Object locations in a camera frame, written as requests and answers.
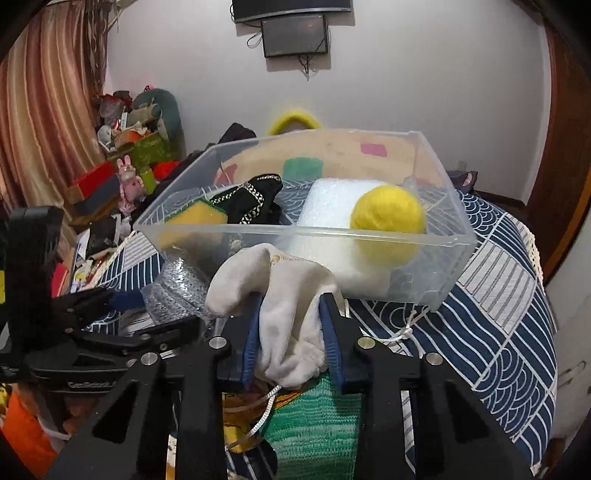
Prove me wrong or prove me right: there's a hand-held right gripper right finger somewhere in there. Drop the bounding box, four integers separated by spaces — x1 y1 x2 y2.
320 292 536 480

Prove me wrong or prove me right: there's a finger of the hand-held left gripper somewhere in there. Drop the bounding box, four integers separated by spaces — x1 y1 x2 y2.
69 315 202 361
52 287 145 329

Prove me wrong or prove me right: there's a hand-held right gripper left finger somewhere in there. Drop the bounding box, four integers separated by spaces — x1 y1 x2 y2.
45 294 264 480

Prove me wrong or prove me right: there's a white cloth pouch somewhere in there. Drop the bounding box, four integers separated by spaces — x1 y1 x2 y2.
202 244 345 387

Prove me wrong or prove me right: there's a clear plastic box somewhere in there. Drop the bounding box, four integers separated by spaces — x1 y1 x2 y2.
133 129 477 306

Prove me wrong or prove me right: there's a silver bubble wrap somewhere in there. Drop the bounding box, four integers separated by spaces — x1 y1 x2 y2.
141 254 218 329

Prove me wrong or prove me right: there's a green knitted cloth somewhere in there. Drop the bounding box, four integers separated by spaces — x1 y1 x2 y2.
264 373 362 480

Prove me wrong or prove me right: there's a red box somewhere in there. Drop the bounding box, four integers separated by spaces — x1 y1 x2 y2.
65 161 122 204

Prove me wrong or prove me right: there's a pink rabbit toy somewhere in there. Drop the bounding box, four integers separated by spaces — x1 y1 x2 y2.
115 156 146 214

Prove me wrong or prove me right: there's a white foam block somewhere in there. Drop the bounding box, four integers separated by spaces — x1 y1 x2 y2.
281 177 407 296

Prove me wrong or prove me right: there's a yellow green sponge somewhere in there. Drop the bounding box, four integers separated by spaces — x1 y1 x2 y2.
159 199 229 247

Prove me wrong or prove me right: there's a yellow felt ball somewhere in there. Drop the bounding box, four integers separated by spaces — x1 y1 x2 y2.
349 185 426 265

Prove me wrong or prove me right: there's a black patterned cloth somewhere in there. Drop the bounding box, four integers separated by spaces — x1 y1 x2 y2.
209 174 296 226

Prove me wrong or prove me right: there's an orange cloth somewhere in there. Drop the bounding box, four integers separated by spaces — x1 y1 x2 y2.
0 392 58 478

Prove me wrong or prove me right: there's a blue white patterned bedsheet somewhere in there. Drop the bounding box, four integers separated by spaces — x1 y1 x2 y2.
83 187 559 480

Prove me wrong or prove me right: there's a green patterned box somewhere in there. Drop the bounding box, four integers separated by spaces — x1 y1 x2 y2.
107 131 182 172

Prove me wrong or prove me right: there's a striped curtain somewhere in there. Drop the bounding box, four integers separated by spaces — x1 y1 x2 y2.
0 0 112 217

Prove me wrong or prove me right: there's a yellow fluffy headband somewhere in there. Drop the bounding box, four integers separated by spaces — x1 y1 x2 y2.
268 107 322 136

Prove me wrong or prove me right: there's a wooden door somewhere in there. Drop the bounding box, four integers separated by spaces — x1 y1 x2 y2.
526 18 591 284

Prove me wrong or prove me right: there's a white cord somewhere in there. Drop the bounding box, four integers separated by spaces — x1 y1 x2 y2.
376 307 432 344

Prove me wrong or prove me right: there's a small black wall screen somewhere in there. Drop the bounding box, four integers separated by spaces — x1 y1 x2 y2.
261 14 329 58

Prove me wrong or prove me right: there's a wall television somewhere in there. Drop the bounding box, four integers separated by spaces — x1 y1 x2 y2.
231 0 353 25

